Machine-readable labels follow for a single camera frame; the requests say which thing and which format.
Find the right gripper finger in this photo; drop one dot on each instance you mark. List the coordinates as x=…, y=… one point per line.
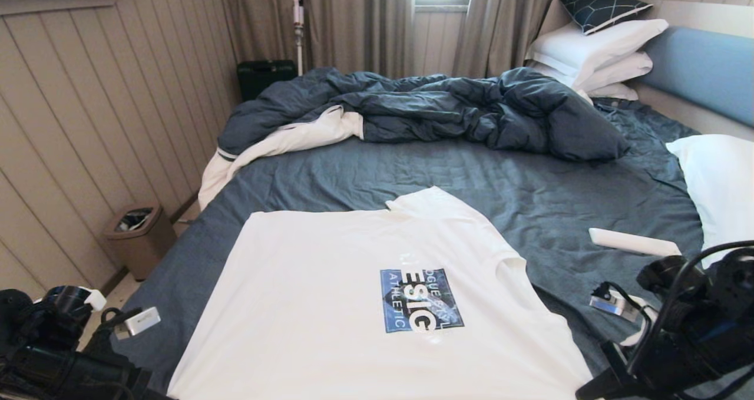
x=601, y=391

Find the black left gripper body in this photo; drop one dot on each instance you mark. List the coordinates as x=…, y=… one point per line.
x=70, y=376

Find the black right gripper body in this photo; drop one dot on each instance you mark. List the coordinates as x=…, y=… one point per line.
x=695, y=353

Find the white T-shirt with blue print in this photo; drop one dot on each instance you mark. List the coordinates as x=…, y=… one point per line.
x=306, y=306

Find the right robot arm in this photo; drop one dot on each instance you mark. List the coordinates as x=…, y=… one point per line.
x=718, y=282

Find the white flat remote control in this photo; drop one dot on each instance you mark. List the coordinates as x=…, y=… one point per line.
x=633, y=242

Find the brown trash bin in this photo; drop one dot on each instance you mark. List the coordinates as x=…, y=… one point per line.
x=141, y=253

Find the dark crumpled trash bag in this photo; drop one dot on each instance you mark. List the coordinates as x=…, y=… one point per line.
x=134, y=219

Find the white loose pillow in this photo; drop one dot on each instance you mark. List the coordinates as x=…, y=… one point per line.
x=718, y=182

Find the flat white stacked pillow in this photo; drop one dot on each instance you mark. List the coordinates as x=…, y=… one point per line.
x=615, y=91

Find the blue padded headboard cushion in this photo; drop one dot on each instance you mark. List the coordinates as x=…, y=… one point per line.
x=701, y=67

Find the large white stacked pillow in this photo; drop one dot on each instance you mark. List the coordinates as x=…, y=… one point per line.
x=592, y=45

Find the dark blue crumpled duvet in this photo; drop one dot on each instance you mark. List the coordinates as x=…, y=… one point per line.
x=442, y=108

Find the black hard case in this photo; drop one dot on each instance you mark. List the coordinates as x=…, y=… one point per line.
x=265, y=77

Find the dark geometric patterned cushion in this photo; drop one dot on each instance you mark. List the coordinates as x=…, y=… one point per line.
x=598, y=4

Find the narrow beige curtain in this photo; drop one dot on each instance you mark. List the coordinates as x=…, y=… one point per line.
x=500, y=26

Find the white stick vacuum cleaner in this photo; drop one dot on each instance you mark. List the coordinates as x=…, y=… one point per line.
x=299, y=32

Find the wide beige curtain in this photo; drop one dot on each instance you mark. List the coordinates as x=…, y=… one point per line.
x=353, y=26

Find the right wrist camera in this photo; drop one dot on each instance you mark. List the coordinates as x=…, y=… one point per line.
x=615, y=306

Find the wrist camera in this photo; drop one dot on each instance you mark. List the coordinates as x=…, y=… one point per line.
x=138, y=322
x=615, y=306

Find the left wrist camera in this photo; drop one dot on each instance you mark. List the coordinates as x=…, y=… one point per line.
x=138, y=322

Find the beige headboard frame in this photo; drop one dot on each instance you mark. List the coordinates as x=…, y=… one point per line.
x=707, y=16

